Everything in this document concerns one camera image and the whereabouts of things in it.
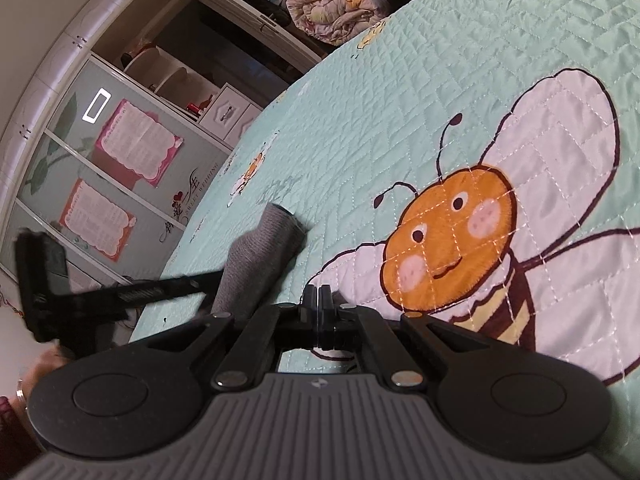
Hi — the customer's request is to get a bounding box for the pink bordered poster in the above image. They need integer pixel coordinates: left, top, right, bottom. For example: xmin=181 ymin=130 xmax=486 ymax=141
xmin=95 ymin=99 xmax=183 ymax=186

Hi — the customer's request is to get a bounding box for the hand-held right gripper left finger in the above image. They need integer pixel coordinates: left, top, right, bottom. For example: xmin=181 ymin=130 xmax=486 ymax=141
xmin=144 ymin=284 xmax=321 ymax=392

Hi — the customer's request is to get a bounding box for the grey sliding door wardrobe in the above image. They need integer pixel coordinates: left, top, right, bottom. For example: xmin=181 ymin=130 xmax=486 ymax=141
xmin=0 ymin=0 xmax=321 ymax=286

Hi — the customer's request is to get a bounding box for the grey sweater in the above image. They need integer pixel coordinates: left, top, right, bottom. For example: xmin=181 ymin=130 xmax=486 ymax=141
xmin=210 ymin=202 xmax=307 ymax=323

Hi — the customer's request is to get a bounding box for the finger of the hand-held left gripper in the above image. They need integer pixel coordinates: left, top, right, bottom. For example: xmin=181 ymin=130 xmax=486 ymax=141
xmin=119 ymin=269 xmax=227 ymax=317

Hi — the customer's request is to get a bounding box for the white drawer cabinet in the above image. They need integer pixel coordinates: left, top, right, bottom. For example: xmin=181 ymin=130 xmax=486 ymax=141
xmin=199 ymin=85 xmax=263 ymax=143

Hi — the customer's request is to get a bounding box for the orange bordered poster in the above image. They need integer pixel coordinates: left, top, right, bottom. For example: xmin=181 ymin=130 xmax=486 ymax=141
xmin=59 ymin=177 xmax=137 ymax=263

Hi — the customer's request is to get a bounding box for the person's left hand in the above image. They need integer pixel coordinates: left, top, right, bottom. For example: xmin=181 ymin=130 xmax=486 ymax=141
xmin=14 ymin=346 xmax=77 ymax=412

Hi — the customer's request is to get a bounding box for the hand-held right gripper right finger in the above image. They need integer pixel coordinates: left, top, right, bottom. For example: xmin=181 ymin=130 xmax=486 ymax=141
xmin=320 ymin=284 xmax=497 ymax=390

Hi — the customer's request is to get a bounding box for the folded floral quilt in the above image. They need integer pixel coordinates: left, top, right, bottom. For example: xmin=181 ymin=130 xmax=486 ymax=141
xmin=286 ymin=0 xmax=391 ymax=46

